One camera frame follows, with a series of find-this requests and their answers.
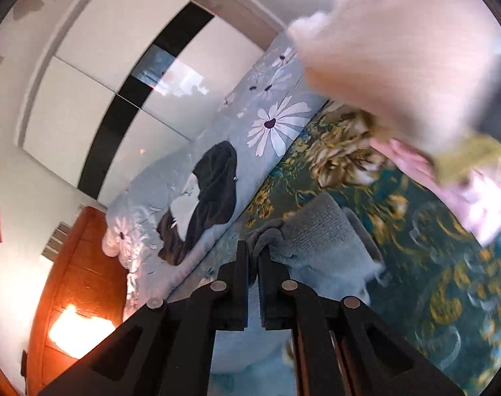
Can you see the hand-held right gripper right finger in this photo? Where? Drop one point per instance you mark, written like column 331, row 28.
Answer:
column 275, row 305

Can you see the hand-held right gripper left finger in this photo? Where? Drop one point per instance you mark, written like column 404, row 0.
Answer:
column 234, row 297

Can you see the grey sweatshirt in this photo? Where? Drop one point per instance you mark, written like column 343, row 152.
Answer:
column 320, row 222

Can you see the dark grey garment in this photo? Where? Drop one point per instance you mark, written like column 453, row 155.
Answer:
column 217, row 181

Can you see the pale pink pillow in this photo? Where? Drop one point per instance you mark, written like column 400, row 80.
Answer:
column 109, row 245

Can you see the teal floral blanket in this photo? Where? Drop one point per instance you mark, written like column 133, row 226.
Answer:
column 419, row 276

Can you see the orange wooden headboard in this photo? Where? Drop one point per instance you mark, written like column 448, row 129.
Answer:
column 81, row 268

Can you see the light blue floral duvet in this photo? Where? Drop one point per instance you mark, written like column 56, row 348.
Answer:
column 234, row 111

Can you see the white wardrobe with black stripe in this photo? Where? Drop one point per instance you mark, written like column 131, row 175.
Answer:
column 89, row 111

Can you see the olive green cloth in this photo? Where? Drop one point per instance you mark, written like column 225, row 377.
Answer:
column 469, row 156

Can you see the person's pink fleece clothing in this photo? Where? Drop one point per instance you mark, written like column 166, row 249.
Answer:
column 398, row 49

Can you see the dark grey cloth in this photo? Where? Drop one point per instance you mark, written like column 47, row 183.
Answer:
column 499, row 103

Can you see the row of wall picture frames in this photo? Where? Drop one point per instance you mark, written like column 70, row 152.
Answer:
column 56, row 239

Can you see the wooden door frame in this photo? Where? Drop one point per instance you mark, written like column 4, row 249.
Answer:
column 234, row 6

